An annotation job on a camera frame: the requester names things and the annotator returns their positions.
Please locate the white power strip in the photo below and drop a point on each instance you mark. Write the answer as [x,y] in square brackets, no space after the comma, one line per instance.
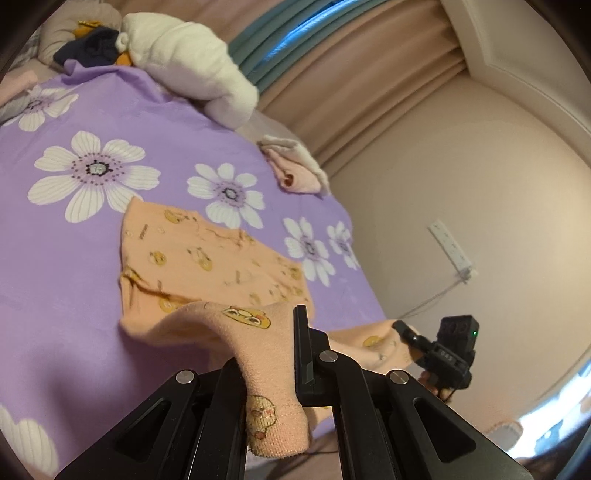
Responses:
[450,247]

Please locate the grey plaid pillow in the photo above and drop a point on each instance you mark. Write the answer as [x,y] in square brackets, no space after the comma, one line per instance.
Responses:
[28,46]

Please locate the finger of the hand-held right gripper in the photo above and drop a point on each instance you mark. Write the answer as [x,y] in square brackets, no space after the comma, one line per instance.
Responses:
[413,341]

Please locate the purple floral bedsheet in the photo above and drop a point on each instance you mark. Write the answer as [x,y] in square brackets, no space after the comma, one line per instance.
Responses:
[69,254]

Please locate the navy dark cloth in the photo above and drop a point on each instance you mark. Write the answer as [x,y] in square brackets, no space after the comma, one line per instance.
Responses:
[92,46]

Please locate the pink folded garment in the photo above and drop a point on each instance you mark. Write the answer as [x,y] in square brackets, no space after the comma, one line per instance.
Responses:
[300,177]

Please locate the white door frame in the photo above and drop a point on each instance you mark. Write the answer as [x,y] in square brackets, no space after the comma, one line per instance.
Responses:
[531,60]

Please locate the cream folded garment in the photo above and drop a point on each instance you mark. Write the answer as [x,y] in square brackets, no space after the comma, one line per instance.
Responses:
[288,145]

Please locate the orange printed long-sleeve shirt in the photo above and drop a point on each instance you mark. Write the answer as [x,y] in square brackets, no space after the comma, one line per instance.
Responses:
[207,258]

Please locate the small orange item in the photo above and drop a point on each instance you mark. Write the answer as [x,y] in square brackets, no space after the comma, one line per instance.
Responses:
[123,59]

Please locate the person's right hand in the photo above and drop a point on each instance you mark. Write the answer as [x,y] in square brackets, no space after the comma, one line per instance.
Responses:
[430,384]

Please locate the light pink cloth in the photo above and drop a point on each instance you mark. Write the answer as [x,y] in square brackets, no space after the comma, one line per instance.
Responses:
[16,87]

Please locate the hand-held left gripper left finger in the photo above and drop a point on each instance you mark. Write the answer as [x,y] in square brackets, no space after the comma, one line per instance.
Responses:
[226,401]

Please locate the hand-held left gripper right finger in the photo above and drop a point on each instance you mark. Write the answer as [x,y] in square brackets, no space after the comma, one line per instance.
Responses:
[302,360]

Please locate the white fluffy blanket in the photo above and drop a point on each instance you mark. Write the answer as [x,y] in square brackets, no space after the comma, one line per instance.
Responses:
[184,50]

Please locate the teal curtain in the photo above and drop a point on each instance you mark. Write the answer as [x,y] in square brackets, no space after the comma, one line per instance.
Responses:
[286,41]

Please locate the grey bed sheet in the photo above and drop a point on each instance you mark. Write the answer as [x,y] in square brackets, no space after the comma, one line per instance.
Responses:
[263,127]

